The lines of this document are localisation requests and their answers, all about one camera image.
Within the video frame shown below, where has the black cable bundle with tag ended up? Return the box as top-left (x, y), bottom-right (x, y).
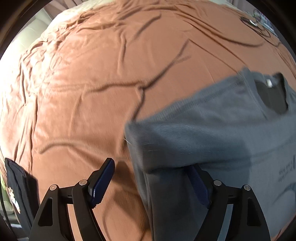
top-left (240, 9), bottom-right (282, 47)

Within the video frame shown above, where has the grey t-shirt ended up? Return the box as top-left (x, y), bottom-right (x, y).
top-left (125, 68), bottom-right (295, 240)

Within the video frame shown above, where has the black bag beside bed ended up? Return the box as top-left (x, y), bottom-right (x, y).
top-left (5, 158), bottom-right (39, 236)

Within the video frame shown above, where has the orange-brown bed blanket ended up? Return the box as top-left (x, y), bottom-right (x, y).
top-left (1, 1), bottom-right (295, 240)

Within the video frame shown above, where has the cream padded headboard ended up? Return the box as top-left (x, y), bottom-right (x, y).
top-left (1, 8), bottom-right (52, 78)

